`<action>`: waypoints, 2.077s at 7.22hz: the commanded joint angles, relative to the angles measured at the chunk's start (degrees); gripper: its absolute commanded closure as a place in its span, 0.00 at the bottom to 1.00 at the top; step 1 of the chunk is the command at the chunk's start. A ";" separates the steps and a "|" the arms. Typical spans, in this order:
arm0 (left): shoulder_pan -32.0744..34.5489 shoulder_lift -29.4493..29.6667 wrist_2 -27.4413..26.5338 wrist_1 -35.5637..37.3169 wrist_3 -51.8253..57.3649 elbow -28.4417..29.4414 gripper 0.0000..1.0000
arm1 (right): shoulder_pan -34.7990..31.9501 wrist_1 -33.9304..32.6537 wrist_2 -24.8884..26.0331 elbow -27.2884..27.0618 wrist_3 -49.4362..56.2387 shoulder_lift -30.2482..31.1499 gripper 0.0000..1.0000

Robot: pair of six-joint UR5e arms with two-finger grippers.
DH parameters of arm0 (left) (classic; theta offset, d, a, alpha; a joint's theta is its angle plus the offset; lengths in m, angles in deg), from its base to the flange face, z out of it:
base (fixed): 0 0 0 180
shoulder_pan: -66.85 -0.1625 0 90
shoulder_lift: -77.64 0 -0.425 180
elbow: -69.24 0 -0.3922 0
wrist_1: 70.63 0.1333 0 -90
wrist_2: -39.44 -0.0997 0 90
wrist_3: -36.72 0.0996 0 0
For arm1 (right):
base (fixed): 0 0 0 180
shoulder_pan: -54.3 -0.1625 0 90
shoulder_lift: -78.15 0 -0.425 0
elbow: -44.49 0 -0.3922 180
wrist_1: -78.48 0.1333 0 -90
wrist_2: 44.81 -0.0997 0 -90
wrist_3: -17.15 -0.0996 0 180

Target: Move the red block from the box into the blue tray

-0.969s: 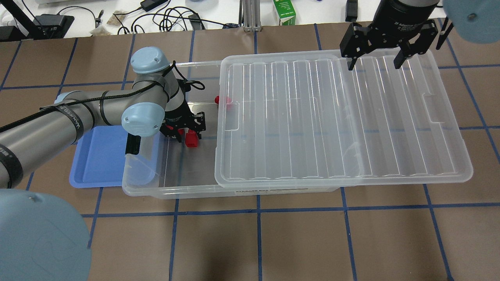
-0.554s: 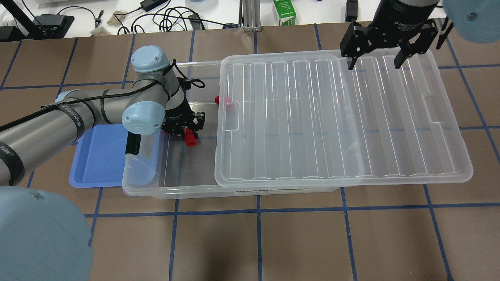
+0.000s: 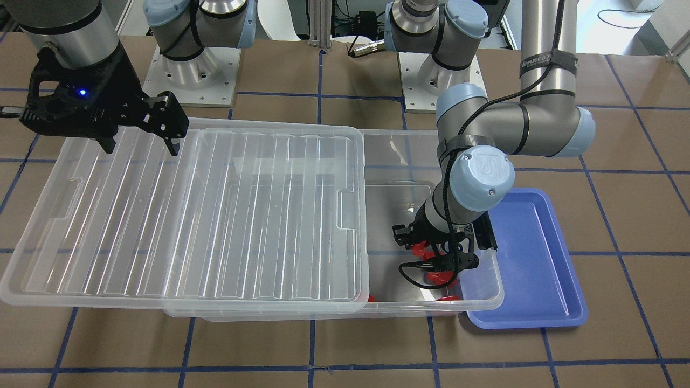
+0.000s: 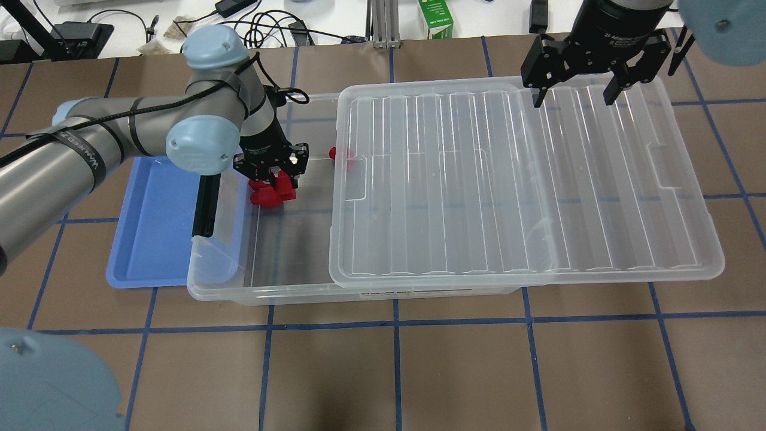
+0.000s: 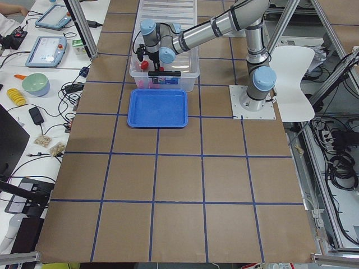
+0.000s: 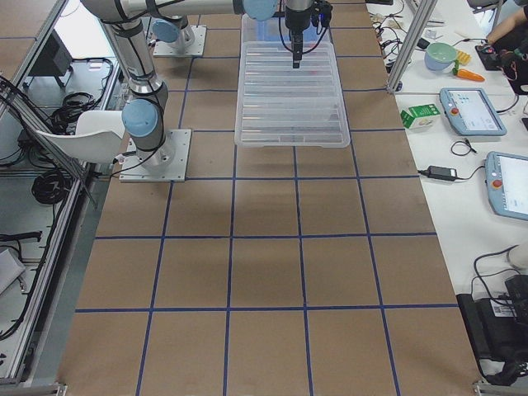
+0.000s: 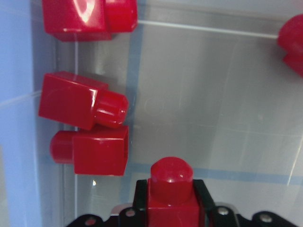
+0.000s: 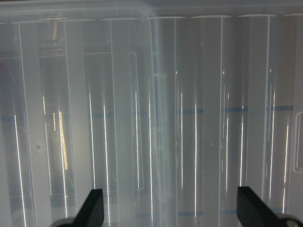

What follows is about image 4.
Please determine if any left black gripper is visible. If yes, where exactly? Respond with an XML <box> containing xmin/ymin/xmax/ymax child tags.
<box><xmin>232</xmin><ymin>129</ymin><xmax>309</xmax><ymax>187</ymax></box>

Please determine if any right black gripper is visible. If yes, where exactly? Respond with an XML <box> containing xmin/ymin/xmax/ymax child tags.
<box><xmin>520</xmin><ymin>1</ymin><xmax>672</xmax><ymax>108</ymax></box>

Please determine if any clear plastic box lid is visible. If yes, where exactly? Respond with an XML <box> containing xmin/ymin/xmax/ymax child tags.
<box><xmin>329</xmin><ymin>75</ymin><xmax>725</xmax><ymax>291</ymax></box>

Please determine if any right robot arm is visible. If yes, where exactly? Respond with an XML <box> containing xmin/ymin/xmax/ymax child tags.
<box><xmin>520</xmin><ymin>1</ymin><xmax>765</xmax><ymax>107</ymax></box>

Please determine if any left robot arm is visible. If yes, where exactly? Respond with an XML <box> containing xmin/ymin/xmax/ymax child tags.
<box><xmin>1</xmin><ymin>25</ymin><xmax>309</xmax><ymax>272</ymax></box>

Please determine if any clear plastic storage box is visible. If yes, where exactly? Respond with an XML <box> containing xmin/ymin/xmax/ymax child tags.
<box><xmin>186</xmin><ymin>93</ymin><xmax>515</xmax><ymax>306</ymax></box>

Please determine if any blue plastic tray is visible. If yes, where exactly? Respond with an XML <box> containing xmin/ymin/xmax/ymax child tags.
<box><xmin>106</xmin><ymin>157</ymin><xmax>200</xmax><ymax>289</ymax></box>

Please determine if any black power adapter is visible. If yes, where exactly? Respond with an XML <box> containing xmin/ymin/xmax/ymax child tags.
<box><xmin>288</xmin><ymin>20</ymin><xmax>315</xmax><ymax>47</ymax></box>

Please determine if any green white carton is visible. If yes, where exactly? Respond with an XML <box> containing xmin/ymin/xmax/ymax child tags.
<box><xmin>417</xmin><ymin>0</ymin><xmax>455</xmax><ymax>40</ymax></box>

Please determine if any snack bag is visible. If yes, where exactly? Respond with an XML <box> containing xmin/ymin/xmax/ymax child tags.
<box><xmin>163</xmin><ymin>21</ymin><xmax>194</xmax><ymax>41</ymax></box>
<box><xmin>136</xmin><ymin>38</ymin><xmax>169</xmax><ymax>56</ymax></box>

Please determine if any black box latch handle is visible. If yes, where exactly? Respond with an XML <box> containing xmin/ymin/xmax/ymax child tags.
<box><xmin>191</xmin><ymin>174</ymin><xmax>221</xmax><ymax>238</ymax></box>

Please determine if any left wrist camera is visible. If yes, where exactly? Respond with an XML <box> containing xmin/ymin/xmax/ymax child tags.
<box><xmin>265</xmin><ymin>86</ymin><xmax>310</xmax><ymax>108</ymax></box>

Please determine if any aluminium frame post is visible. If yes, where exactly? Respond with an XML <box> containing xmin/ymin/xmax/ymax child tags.
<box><xmin>366</xmin><ymin>0</ymin><xmax>402</xmax><ymax>49</ymax></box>

